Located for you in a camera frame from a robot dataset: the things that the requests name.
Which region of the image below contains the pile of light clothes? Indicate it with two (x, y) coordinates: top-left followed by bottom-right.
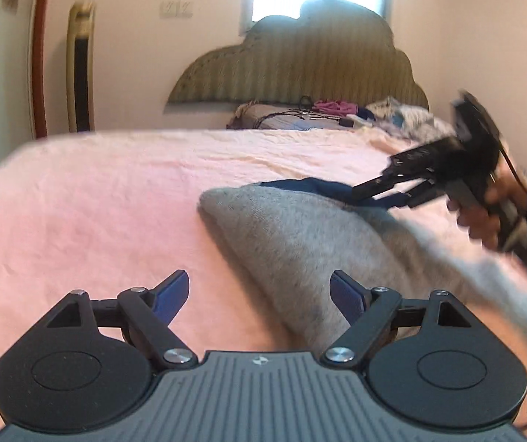
(358, 96), (458, 143)

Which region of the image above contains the person's right hand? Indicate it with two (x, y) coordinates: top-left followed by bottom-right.
(446, 166), (527, 252)

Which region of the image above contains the black charging cable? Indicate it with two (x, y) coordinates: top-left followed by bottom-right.
(255, 96), (354, 126)

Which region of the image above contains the pink bed sheet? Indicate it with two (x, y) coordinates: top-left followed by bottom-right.
(0, 128), (527, 442)

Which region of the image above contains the grey knit sweater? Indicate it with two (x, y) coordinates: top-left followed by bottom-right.
(198, 183), (527, 355)

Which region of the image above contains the wall socket plate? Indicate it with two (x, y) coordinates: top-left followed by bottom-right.
(159, 1), (195, 20)

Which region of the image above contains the grey striped pillow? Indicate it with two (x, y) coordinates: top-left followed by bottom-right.
(225, 100), (354, 131)

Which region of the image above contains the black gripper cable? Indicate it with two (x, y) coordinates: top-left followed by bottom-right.
(493, 143), (527, 430)

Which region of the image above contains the dark navy garment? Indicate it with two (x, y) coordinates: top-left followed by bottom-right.
(259, 176), (411, 210)

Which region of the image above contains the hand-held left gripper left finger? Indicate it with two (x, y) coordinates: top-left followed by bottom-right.
(28, 268), (198, 370)

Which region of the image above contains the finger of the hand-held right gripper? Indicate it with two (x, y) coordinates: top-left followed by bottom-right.
(350, 171), (404, 204)
(374, 179), (436, 210)

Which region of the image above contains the olive striped headboard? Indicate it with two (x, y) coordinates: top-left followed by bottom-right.
(164, 2), (431, 117)

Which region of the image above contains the brown wooden door frame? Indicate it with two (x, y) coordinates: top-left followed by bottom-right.
(30, 0), (57, 140)

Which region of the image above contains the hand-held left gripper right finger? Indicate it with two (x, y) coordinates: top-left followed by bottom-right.
(319, 270), (487, 369)

